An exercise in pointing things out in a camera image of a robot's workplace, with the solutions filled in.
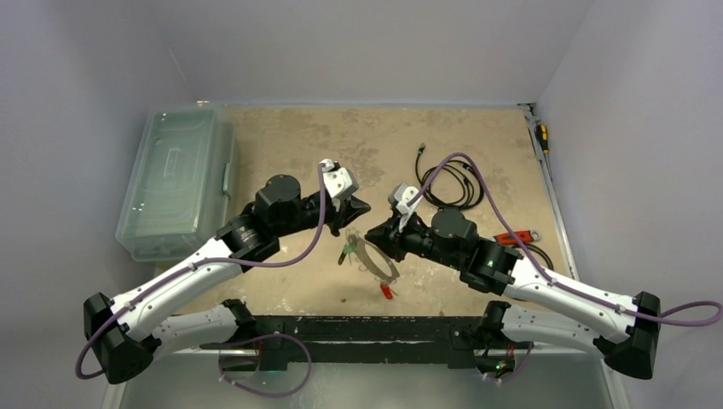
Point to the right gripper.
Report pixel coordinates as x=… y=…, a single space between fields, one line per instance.
x=399 y=234

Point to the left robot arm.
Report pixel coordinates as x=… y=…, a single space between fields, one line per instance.
x=126 y=333

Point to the translucent green storage box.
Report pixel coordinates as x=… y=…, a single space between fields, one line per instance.
x=182 y=182

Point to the green tagged key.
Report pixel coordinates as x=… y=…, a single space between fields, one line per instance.
x=349 y=248

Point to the red handled adjustable wrench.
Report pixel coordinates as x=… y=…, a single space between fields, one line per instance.
x=523 y=236

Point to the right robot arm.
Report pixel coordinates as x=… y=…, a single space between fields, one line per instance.
x=612 y=326

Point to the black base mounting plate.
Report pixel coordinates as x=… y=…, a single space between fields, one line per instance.
x=453 y=341

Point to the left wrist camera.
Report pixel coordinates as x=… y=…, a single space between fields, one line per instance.
x=339 y=182

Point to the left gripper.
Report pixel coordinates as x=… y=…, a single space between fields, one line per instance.
x=344 y=210

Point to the yellow handled screwdriver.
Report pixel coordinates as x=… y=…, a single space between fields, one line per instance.
x=541 y=136

